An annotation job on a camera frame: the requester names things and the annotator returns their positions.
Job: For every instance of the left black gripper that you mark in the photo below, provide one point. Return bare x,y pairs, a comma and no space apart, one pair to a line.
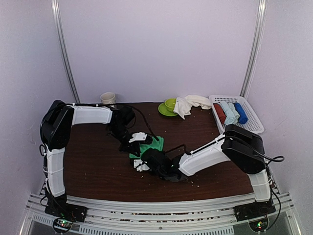
130,148

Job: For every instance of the green microfiber towel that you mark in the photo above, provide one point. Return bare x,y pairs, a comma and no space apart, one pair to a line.
156,144

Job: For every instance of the white cream towel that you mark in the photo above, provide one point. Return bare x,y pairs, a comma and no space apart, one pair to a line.
183,105

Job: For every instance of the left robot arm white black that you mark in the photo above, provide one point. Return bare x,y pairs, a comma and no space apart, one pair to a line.
55,131

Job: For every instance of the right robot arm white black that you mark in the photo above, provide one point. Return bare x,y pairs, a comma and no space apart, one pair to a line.
242,147

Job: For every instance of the green saucer plate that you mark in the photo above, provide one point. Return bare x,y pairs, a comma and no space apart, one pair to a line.
163,110

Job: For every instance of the patterned ceramic mug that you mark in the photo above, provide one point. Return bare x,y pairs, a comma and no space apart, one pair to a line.
108,98

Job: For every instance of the green cup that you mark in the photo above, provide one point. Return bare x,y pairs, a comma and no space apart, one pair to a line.
170,104

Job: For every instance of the rolled red towel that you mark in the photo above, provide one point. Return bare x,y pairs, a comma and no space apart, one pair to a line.
220,112

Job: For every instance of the rolled light blue towel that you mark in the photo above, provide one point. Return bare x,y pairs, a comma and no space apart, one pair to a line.
232,115

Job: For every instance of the rolled dark blue towel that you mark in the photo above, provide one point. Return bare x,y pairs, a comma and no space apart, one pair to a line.
242,115

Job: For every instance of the white plastic basket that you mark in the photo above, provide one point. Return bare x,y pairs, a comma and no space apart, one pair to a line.
253,124

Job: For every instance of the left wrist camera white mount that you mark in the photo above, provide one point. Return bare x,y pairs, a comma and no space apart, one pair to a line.
141,137

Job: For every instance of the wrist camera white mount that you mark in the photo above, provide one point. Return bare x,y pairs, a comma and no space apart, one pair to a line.
140,166
141,137

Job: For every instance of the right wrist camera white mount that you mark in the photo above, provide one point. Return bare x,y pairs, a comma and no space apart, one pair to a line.
140,166

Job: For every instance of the aluminium front rail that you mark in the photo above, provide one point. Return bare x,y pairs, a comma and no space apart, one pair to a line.
202,217

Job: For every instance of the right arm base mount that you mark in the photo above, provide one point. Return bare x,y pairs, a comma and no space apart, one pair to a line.
253,210

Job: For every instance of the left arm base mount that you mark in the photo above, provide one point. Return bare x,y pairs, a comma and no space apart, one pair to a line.
73,213

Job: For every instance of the left aluminium frame post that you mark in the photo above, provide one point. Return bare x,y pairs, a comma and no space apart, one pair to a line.
65,58

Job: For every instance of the aluminium frame post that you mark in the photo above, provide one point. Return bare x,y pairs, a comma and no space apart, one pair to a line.
256,45
65,58

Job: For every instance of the right aluminium frame post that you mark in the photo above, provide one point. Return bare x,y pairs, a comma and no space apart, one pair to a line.
256,45

